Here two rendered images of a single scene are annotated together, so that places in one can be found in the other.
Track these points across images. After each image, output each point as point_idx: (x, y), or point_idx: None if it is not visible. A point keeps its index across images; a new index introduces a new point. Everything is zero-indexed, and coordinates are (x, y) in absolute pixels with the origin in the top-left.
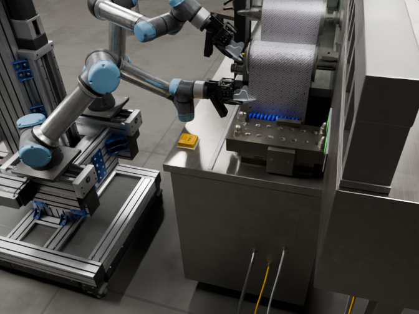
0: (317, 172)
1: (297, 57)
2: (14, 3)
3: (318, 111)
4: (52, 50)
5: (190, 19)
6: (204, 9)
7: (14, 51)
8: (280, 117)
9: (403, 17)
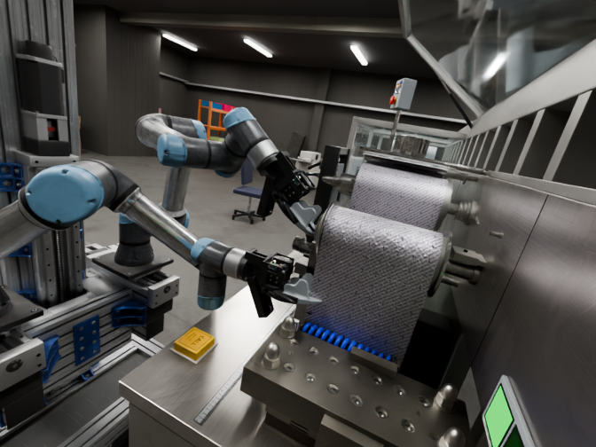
0: None
1: (410, 243)
2: (27, 86)
3: (426, 350)
4: None
5: (247, 150)
6: (272, 144)
7: (8, 149)
8: (358, 346)
9: None
